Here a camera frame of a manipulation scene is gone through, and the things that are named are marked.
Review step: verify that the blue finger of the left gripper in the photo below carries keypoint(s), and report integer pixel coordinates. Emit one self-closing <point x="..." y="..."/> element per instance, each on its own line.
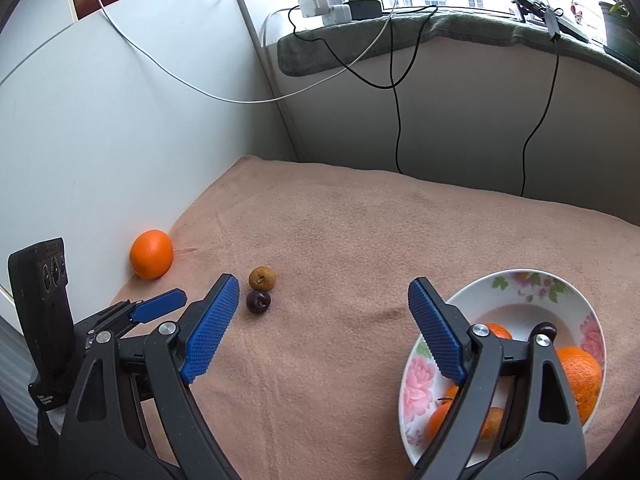
<point x="151" y="309"/>

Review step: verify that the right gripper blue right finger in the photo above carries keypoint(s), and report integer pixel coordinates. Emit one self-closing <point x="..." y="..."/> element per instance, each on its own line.
<point x="540" y="436"/>

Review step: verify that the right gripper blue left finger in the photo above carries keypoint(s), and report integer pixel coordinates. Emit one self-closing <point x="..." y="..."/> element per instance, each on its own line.
<point x="131" y="413"/>

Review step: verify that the small orange kumquat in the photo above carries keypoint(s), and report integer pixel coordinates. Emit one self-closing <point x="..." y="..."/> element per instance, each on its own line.
<point x="450" y="394"/>

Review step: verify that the orange mandarin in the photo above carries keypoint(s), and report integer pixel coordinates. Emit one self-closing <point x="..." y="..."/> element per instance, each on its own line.
<point x="437" y="417"/>

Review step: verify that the large orange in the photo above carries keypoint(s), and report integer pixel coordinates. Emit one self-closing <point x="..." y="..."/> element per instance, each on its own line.
<point x="584" y="375"/>

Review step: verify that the mandarin with stem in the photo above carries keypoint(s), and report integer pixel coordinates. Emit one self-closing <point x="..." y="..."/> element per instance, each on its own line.
<point x="499" y="331"/>

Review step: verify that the dark plum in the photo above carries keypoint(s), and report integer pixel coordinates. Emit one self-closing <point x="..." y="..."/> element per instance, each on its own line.
<point x="543" y="333"/>

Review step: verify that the dark red cherry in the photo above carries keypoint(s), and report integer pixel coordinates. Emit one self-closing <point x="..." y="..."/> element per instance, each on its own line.
<point x="257" y="301"/>

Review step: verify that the pink towel table cover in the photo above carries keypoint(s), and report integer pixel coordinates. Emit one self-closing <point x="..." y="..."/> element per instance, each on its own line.
<point x="309" y="390"/>

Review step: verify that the white power strip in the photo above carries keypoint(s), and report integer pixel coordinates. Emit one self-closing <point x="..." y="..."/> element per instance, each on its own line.
<point x="332" y="12"/>

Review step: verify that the black power adapter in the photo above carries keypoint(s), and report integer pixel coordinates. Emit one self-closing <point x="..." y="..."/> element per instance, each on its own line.
<point x="361" y="10"/>

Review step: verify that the potted spider plant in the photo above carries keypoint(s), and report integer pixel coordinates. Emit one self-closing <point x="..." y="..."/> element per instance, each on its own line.
<point x="622" y="32"/>

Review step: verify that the black device on sill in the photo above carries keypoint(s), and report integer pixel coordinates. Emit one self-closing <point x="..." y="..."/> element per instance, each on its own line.
<point x="553" y="18"/>

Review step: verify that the medium orange by wall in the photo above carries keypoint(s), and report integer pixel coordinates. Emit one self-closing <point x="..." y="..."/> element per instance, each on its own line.
<point x="151" y="255"/>

